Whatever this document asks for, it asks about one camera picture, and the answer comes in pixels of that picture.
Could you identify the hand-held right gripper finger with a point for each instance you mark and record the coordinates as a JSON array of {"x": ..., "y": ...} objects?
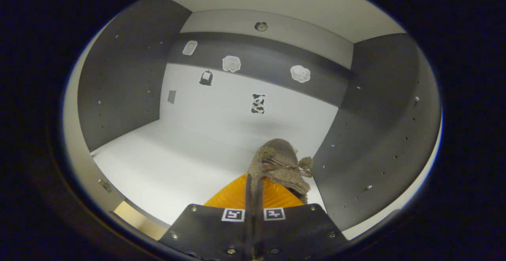
[
  {"x": 249, "y": 213},
  {"x": 259, "y": 221}
]

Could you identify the white shoe cabinet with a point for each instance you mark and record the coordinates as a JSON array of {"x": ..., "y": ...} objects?
[{"x": 118, "y": 75}]

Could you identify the brown fuzzy shoe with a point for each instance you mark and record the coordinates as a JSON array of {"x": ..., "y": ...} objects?
[{"x": 278, "y": 154}]

